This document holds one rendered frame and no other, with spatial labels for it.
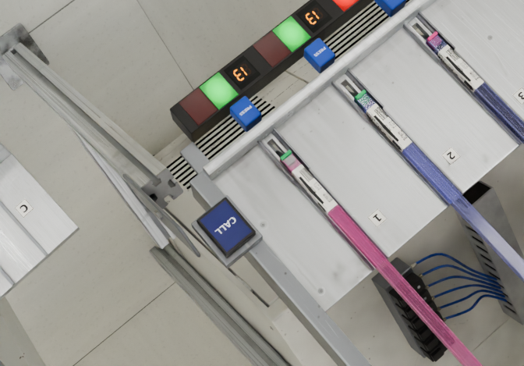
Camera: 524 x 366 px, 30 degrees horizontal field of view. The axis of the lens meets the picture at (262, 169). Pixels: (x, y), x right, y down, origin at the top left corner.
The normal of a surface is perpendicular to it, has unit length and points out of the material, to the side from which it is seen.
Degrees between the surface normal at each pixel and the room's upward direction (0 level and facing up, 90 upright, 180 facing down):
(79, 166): 0
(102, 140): 90
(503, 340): 0
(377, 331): 0
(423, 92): 48
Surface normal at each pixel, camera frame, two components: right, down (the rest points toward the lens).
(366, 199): 0.00, -0.29
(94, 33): 0.47, 0.34
